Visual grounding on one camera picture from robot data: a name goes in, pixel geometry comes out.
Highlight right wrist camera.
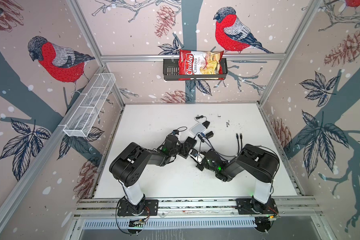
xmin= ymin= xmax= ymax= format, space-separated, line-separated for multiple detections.
xmin=189 ymin=149 xmax=204 ymax=164

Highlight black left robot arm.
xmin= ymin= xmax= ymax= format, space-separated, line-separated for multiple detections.
xmin=109 ymin=134 xmax=182 ymax=217

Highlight white wire mesh shelf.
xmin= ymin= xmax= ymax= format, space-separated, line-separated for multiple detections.
xmin=63 ymin=73 xmax=116 ymax=138

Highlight grey ethernet cable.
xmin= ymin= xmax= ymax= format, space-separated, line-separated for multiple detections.
xmin=205 ymin=139 xmax=239 ymax=158

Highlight black wall basket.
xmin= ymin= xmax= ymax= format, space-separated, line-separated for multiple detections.
xmin=163 ymin=58 xmax=228 ymax=81

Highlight red cassava chips bag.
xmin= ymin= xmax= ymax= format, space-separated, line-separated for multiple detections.
xmin=179 ymin=50 xmax=224 ymax=76

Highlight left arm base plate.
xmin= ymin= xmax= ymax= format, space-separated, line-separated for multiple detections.
xmin=117 ymin=198 xmax=159 ymax=217

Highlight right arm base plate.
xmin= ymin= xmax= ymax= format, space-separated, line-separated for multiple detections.
xmin=235 ymin=198 xmax=279 ymax=215

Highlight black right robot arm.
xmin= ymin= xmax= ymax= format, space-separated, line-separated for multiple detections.
xmin=190 ymin=144 xmax=280 ymax=215

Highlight aluminium mounting rail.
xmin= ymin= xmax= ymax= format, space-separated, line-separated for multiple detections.
xmin=72 ymin=196 xmax=324 ymax=219

